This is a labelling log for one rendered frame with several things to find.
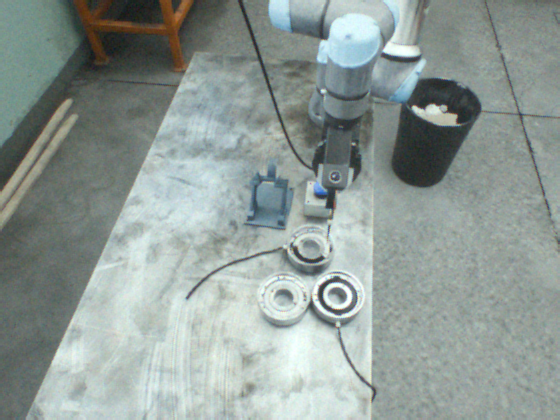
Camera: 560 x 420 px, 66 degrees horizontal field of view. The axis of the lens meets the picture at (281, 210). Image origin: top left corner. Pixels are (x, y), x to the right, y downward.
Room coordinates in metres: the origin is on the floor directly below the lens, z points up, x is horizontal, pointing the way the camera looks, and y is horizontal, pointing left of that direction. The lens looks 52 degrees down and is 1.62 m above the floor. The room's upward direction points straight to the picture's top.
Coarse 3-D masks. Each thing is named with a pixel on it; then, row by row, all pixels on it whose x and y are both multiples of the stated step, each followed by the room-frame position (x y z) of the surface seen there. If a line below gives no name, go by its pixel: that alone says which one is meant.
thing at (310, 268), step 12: (300, 228) 0.55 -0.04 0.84; (312, 228) 0.56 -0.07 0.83; (324, 228) 0.55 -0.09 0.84; (288, 240) 0.52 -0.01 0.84; (312, 240) 0.53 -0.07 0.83; (288, 252) 0.49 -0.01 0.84; (300, 252) 0.49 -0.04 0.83; (300, 264) 0.46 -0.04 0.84; (312, 264) 0.46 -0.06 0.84; (324, 264) 0.46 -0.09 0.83
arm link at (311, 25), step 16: (272, 0) 0.74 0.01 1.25; (288, 0) 0.73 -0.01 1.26; (304, 0) 0.72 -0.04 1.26; (320, 0) 0.72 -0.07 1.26; (272, 16) 0.73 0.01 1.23; (288, 16) 0.72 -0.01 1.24; (304, 16) 0.71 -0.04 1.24; (320, 16) 0.70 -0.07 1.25; (304, 32) 0.71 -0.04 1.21; (320, 32) 0.69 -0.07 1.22
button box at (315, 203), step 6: (312, 186) 0.67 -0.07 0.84; (306, 192) 0.65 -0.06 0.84; (312, 192) 0.65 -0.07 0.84; (306, 198) 0.63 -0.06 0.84; (312, 198) 0.63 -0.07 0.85; (318, 198) 0.63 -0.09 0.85; (324, 198) 0.63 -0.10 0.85; (306, 204) 0.61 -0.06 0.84; (312, 204) 0.61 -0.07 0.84; (318, 204) 0.61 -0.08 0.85; (324, 204) 0.61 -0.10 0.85; (306, 210) 0.61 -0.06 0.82; (312, 210) 0.61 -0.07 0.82; (318, 210) 0.61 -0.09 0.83; (324, 210) 0.61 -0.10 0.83; (312, 216) 0.61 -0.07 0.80; (318, 216) 0.61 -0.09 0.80; (324, 216) 0.61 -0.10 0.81
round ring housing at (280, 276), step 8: (280, 272) 0.44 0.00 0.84; (288, 272) 0.44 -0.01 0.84; (264, 280) 0.42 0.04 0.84; (272, 280) 0.43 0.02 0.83; (280, 280) 0.43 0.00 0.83; (288, 280) 0.43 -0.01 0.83; (296, 280) 0.43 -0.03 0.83; (264, 288) 0.41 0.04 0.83; (280, 288) 0.41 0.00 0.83; (288, 288) 0.41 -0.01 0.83; (304, 288) 0.41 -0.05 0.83; (272, 296) 0.39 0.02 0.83; (296, 296) 0.39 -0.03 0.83; (304, 296) 0.39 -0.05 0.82; (264, 304) 0.37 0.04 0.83; (272, 304) 0.37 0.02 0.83; (296, 304) 0.37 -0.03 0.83; (304, 304) 0.37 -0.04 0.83; (264, 312) 0.35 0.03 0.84; (304, 312) 0.35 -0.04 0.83; (272, 320) 0.34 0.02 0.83; (280, 320) 0.34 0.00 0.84; (288, 320) 0.34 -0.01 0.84; (296, 320) 0.34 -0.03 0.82
